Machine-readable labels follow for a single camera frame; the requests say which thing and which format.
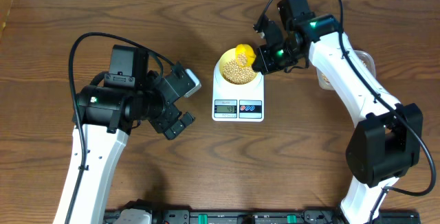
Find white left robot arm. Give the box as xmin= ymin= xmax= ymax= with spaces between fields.
xmin=54 ymin=45 xmax=201 ymax=223

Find yellow plastic bowl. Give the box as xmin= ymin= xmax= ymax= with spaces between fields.
xmin=219 ymin=49 xmax=258 ymax=85

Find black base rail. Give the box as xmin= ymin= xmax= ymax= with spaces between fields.
xmin=102 ymin=199 xmax=421 ymax=224

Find clear plastic container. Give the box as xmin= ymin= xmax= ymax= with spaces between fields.
xmin=316 ymin=50 xmax=376 ymax=91

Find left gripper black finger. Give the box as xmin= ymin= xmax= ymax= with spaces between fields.
xmin=180 ymin=112 xmax=195 ymax=126
xmin=164 ymin=120 xmax=186 ymax=140

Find soybeans in container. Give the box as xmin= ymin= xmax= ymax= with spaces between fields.
xmin=321 ymin=60 xmax=369 ymax=85

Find soybeans in bowl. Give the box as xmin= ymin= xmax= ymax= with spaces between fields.
xmin=223 ymin=60 xmax=257 ymax=85

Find white digital kitchen scale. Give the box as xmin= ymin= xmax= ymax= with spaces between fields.
xmin=212 ymin=52 xmax=265 ymax=122

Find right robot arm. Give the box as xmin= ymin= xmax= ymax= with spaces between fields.
xmin=252 ymin=0 xmax=423 ymax=223

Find yellow measuring scoop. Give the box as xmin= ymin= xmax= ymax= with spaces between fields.
xmin=235 ymin=44 xmax=256 ymax=67

